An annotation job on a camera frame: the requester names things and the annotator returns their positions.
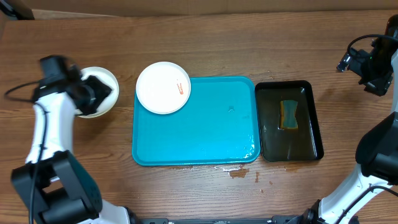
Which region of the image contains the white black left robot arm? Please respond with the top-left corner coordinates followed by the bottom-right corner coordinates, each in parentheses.
top-left (11, 74), bottom-right (139, 223)

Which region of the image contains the blue plastic tray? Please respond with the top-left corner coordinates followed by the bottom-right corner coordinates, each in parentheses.
top-left (132, 76), bottom-right (261, 166)

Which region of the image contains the green yellow sponge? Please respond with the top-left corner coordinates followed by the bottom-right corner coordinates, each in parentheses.
top-left (279, 100), bottom-right (298, 129)

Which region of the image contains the white plate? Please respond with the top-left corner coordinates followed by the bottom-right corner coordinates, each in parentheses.
top-left (136, 62), bottom-right (191, 114)
top-left (77, 67), bottom-right (119, 118)

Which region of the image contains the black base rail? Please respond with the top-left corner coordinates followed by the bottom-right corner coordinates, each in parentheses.
top-left (140, 215), bottom-right (304, 224)

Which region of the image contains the dark object top left corner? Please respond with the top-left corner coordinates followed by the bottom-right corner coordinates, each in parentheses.
top-left (1, 0), bottom-right (35, 21)

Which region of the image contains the black water tray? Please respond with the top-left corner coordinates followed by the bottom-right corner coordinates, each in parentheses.
top-left (255, 80), bottom-right (324, 162)

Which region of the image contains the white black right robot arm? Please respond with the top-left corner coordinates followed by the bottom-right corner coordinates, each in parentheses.
top-left (288, 16), bottom-right (397, 224)

